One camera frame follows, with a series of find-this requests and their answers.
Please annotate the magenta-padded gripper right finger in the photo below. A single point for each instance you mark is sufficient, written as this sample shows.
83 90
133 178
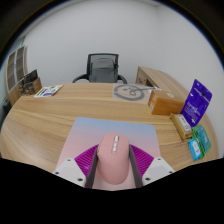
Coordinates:
156 170

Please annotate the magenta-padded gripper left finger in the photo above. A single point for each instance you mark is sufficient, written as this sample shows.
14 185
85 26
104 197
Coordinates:
70 170

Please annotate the pink computer mouse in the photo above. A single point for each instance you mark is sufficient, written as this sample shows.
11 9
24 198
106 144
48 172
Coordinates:
113 161

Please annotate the pink blue gradient mouse pad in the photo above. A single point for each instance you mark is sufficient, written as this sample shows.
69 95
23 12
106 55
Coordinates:
86 133

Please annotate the blue packet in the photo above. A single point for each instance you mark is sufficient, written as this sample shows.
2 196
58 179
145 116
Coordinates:
194 150

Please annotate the tan small packet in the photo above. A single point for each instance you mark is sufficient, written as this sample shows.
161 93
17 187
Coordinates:
181 126

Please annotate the green packet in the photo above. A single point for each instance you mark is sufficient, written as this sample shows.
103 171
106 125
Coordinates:
204 138

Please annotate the orange cardboard box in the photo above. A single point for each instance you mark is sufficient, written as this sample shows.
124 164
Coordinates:
166 102

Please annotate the purple pouch package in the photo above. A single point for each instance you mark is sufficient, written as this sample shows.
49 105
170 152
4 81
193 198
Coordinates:
197 103

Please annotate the white printed sheet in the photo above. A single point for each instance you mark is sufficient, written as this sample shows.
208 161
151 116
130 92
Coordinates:
48 91

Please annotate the wooden side desk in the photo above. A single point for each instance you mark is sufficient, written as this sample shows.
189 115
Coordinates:
156 77

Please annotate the black open carton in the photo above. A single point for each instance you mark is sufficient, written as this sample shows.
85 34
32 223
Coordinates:
30 76

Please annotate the grey backpack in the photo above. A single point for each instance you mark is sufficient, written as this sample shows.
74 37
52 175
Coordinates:
103 70

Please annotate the wooden shelf cabinet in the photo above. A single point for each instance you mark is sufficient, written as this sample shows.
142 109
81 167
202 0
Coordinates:
15 68

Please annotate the black mesh office chair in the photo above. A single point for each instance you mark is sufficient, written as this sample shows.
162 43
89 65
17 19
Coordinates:
93 56

